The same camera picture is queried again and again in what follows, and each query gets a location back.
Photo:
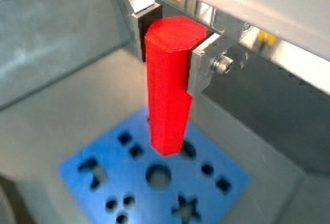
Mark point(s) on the blue shape-sorting board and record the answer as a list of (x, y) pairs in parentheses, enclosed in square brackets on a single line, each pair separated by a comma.
[(125, 184)]

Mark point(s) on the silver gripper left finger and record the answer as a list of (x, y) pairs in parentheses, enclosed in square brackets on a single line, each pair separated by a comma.
[(144, 11)]

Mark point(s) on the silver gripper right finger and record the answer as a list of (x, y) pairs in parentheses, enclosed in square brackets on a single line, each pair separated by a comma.
[(208, 56)]

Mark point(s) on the red hexagonal prism peg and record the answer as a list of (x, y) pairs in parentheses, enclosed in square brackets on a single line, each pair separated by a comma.
[(170, 40)]

